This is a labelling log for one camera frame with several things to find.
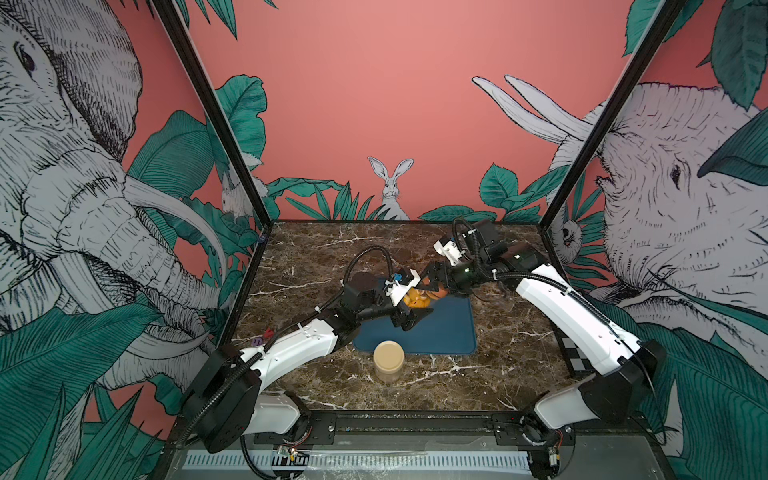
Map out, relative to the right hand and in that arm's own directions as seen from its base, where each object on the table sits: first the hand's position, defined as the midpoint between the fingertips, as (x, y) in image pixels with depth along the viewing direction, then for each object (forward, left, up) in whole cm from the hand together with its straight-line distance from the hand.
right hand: (421, 283), depth 71 cm
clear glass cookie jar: (-3, 0, -2) cm, 4 cm away
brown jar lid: (-4, -4, +2) cm, 6 cm away
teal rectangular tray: (-1, -10, -23) cm, 25 cm away
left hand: (0, -1, -5) cm, 5 cm away
